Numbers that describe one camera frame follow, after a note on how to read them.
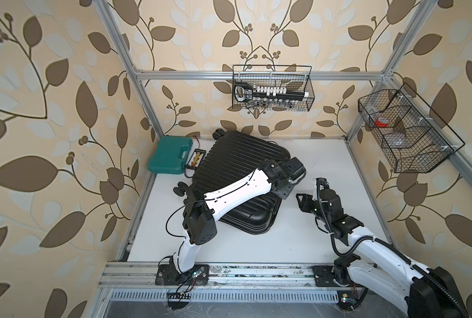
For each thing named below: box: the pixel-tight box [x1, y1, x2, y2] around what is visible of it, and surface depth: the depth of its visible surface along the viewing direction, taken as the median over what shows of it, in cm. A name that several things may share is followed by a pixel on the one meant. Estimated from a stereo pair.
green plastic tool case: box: [147, 135, 193, 175], surface depth 111 cm
